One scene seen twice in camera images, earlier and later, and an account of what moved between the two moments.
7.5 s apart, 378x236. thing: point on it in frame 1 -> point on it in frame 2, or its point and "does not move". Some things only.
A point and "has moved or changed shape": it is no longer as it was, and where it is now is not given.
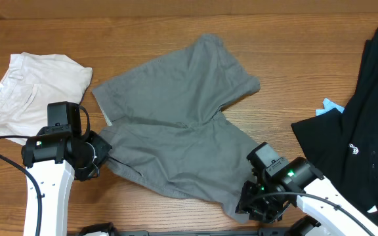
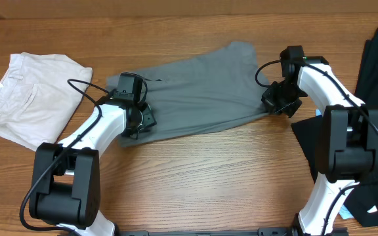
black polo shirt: (357, 149) does not move
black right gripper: (252, 203) -> (271, 99)
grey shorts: (163, 129) has moved or changed shape
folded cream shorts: (18, 109) does not move
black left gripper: (104, 147) -> (147, 119)
